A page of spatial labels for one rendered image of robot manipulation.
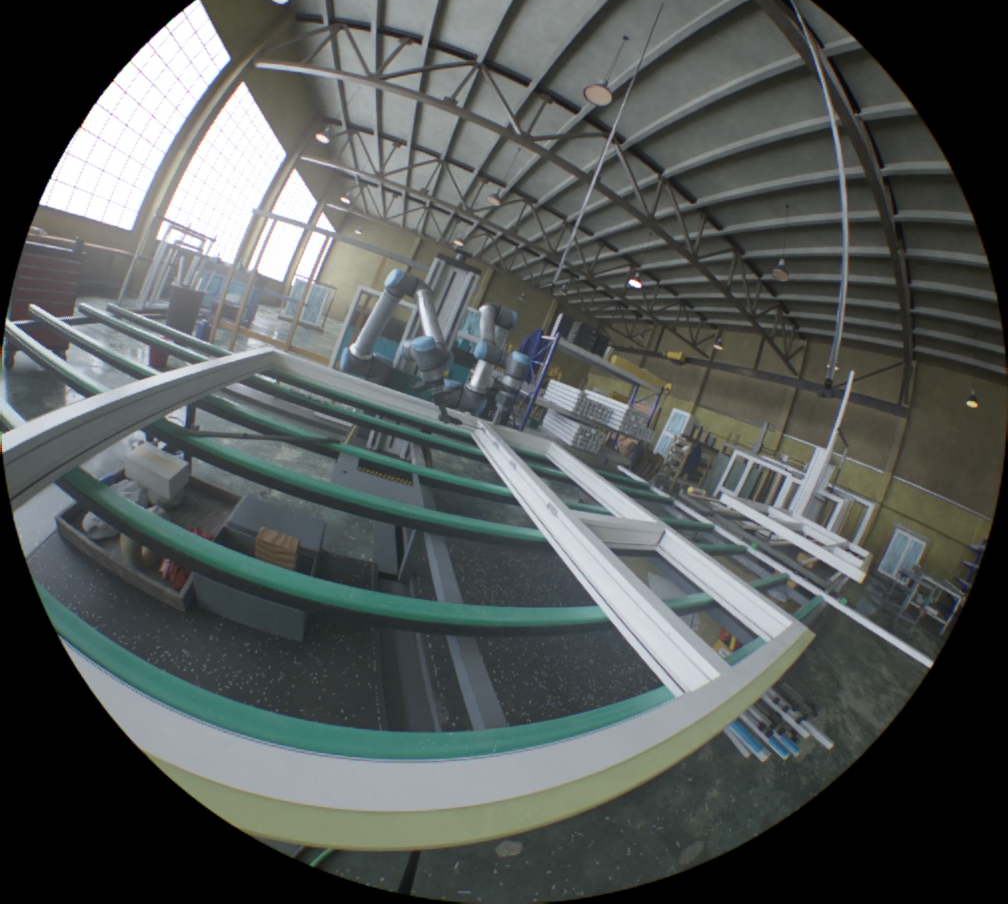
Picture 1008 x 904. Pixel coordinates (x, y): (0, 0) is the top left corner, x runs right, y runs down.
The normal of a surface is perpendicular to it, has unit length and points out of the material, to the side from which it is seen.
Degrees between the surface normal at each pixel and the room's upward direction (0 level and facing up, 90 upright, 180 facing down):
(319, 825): 0
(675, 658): 90
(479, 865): 0
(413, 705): 0
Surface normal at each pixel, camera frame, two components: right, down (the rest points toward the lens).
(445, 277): 0.26, 0.20
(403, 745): 0.36, -0.93
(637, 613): -0.87, -0.31
